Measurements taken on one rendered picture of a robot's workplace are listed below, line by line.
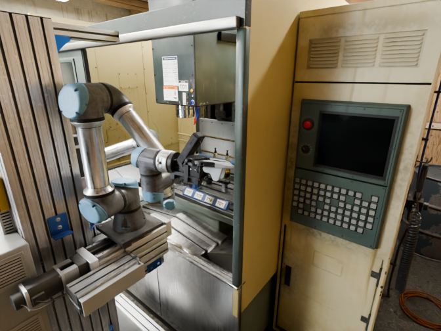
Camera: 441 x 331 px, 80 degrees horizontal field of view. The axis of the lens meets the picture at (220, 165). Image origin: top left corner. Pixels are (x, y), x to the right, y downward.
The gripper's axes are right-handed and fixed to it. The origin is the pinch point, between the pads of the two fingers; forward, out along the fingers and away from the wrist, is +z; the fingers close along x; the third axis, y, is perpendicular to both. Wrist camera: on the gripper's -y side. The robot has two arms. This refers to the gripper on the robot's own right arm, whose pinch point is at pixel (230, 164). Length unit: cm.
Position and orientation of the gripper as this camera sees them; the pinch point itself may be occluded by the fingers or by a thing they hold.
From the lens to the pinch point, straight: 78.5
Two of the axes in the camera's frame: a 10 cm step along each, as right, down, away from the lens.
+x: -4.0, 1.6, -9.0
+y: -0.6, 9.8, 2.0
